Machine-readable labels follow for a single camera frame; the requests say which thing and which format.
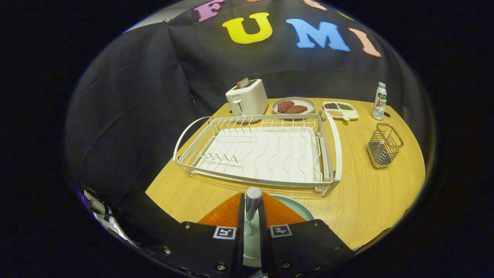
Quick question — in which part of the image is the metal wire basket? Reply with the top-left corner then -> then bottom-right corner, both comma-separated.
366,123 -> 404,169

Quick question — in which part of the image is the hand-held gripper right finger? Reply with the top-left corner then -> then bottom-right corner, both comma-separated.
257,192 -> 355,278

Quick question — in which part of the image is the white green label bottle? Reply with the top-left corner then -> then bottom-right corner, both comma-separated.
371,82 -> 387,121

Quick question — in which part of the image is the white toaster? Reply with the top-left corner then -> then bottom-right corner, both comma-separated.
225,79 -> 269,116

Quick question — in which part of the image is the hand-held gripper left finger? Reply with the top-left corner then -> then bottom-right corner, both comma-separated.
149,192 -> 246,278

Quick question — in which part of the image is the pale green plate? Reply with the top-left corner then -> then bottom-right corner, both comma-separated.
242,194 -> 316,269

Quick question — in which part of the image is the white tagged cable bundle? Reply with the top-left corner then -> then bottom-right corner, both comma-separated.
84,188 -> 135,246

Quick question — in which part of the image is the black backdrop cloth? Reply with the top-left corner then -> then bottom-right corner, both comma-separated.
64,0 -> 436,247

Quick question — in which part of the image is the white drip tray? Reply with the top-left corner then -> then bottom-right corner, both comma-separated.
195,127 -> 323,183

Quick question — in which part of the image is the beige round plate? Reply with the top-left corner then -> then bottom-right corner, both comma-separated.
272,97 -> 316,115

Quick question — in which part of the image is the white wire dish rack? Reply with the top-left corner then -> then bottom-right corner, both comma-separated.
173,110 -> 343,197

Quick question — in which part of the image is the checkered handle spoon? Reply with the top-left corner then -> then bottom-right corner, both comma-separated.
244,187 -> 263,236

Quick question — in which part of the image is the white divided dish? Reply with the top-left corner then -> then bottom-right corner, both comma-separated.
322,101 -> 360,121

